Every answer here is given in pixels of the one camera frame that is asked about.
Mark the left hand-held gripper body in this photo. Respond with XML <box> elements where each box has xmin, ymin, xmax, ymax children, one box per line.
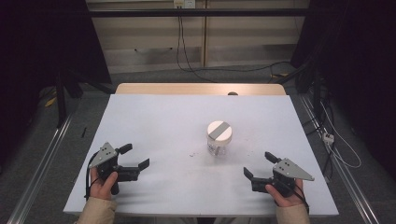
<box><xmin>89</xmin><ymin>142</ymin><xmax>140</xmax><ymax>196</ymax></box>

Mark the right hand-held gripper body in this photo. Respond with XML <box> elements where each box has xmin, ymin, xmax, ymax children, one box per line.
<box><xmin>250</xmin><ymin>158</ymin><xmax>316</xmax><ymax>198</ymax></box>

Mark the clear plastic jar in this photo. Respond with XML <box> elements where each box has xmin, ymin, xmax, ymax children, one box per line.
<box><xmin>206</xmin><ymin>135</ymin><xmax>231</xmax><ymax>158</ymax></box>

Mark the white lid with grey flap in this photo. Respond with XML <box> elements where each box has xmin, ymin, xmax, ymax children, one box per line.
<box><xmin>206</xmin><ymin>120</ymin><xmax>233</xmax><ymax>144</ymax></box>

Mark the person's right hand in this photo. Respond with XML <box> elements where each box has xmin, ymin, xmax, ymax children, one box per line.
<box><xmin>264</xmin><ymin>178</ymin><xmax>305</xmax><ymax>208</ymax></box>

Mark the person's left hand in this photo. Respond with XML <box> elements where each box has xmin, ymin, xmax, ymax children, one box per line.
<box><xmin>89</xmin><ymin>168</ymin><xmax>120</xmax><ymax>202</ymax></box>

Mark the white table cover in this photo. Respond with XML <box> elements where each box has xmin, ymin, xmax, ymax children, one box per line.
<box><xmin>63</xmin><ymin>93</ymin><xmax>340</xmax><ymax>218</ymax></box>

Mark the black metal stand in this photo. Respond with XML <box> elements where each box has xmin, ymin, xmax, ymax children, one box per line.
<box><xmin>54</xmin><ymin>68</ymin><xmax>117</xmax><ymax>129</ymax></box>

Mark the wooden table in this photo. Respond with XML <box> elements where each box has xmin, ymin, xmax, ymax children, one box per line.
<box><xmin>114</xmin><ymin>82</ymin><xmax>288</xmax><ymax>96</ymax></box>

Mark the black curtain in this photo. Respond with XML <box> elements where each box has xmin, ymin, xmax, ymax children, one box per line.
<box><xmin>290</xmin><ymin>0</ymin><xmax>396</xmax><ymax>178</ymax></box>
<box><xmin>0</xmin><ymin>0</ymin><xmax>112</xmax><ymax>162</ymax></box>

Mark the black horizontal bar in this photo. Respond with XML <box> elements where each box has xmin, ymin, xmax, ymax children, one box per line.
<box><xmin>88</xmin><ymin>8</ymin><xmax>312</xmax><ymax>19</ymax></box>

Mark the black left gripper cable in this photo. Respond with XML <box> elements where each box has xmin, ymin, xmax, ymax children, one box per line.
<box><xmin>84</xmin><ymin>151</ymin><xmax>101</xmax><ymax>201</ymax></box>

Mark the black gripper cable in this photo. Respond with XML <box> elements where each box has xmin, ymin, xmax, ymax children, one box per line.
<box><xmin>84</xmin><ymin>151</ymin><xmax>101</xmax><ymax>201</ymax></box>
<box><xmin>288</xmin><ymin>181</ymin><xmax>310</xmax><ymax>214</ymax></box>

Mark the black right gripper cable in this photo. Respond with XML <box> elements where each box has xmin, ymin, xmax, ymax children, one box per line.
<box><xmin>288</xmin><ymin>181</ymin><xmax>310</xmax><ymax>214</ymax></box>

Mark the aluminium floor rail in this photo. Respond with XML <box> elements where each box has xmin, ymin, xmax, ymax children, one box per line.
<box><xmin>6</xmin><ymin>114</ymin><xmax>75</xmax><ymax>224</ymax></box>
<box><xmin>298</xmin><ymin>93</ymin><xmax>380</xmax><ymax>224</ymax></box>

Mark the white cable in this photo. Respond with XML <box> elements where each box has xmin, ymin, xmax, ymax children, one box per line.
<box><xmin>319</xmin><ymin>100</ymin><xmax>362</xmax><ymax>170</ymax></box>

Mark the black floor cable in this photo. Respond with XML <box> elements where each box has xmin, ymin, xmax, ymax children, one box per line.
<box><xmin>176</xmin><ymin>15</ymin><xmax>293</xmax><ymax>84</ymax></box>

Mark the white wall outlet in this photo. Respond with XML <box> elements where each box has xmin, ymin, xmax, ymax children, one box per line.
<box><xmin>173</xmin><ymin>0</ymin><xmax>197</xmax><ymax>9</ymax></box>

